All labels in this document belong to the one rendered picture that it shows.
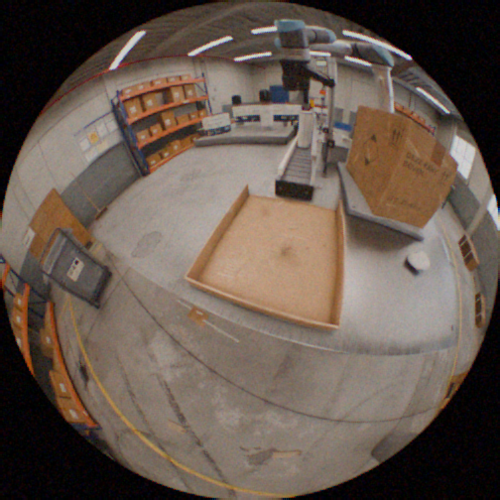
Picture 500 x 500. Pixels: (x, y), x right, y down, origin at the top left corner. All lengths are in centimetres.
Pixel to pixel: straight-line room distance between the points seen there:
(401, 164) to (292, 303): 38
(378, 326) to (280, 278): 21
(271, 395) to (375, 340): 92
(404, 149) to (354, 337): 38
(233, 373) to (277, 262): 95
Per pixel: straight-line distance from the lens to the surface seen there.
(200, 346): 117
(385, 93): 91
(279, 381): 112
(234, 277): 27
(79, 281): 195
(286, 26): 51
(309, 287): 27
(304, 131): 70
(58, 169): 473
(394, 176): 41
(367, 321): 31
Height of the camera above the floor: 108
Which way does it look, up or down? 55 degrees down
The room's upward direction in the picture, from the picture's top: 10 degrees counter-clockwise
